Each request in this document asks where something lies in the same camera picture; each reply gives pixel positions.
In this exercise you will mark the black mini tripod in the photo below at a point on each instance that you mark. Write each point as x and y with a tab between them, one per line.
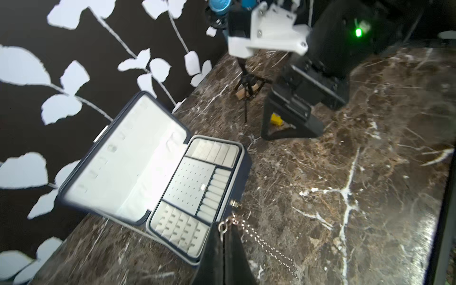
250	84

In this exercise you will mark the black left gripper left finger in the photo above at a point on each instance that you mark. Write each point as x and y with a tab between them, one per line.
211	268

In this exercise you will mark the cyan ball on tripod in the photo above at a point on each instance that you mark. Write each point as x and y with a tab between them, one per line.
221	7

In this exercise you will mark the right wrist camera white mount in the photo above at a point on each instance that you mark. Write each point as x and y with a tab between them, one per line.
266	27

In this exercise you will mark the yellow block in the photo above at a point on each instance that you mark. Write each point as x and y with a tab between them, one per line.
276	120

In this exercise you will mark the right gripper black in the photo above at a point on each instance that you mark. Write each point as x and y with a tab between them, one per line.
345	34

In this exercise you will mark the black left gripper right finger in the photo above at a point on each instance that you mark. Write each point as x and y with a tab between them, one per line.
237	269

